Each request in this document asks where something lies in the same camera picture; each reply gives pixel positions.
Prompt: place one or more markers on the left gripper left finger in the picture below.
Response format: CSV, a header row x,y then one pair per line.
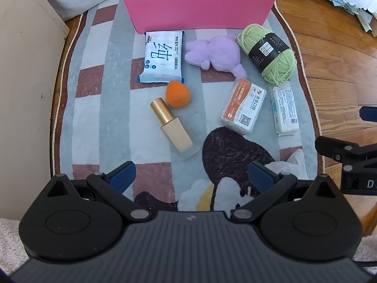
x,y
110,188

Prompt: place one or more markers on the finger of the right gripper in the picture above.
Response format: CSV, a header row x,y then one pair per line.
x,y
368,113
345,152

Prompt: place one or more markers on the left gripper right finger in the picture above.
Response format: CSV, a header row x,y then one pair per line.
x,y
272,188

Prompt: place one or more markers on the small white tissue packet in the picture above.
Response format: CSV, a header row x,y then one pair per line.
x,y
284,111

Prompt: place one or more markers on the gold cap foundation bottle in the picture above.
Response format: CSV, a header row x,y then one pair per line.
x,y
174,130

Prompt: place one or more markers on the orange label cotton swab box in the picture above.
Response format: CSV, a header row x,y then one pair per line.
x,y
243,107

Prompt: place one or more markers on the orange makeup sponge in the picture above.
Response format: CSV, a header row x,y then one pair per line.
x,y
177,94

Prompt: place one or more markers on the green yarn ball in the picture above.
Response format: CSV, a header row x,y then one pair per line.
x,y
274,59

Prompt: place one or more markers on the purple plush toy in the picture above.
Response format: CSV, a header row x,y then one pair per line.
x,y
221,52

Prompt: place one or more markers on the blue white tissue pack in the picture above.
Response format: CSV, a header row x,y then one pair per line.
x,y
163,57

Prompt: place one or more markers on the checkered cartoon rug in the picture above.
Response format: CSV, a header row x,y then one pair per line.
x,y
104,118

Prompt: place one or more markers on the white fluffy towel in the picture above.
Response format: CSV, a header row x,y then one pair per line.
x,y
12,255

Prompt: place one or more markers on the pink storage box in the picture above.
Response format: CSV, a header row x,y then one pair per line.
x,y
169,15

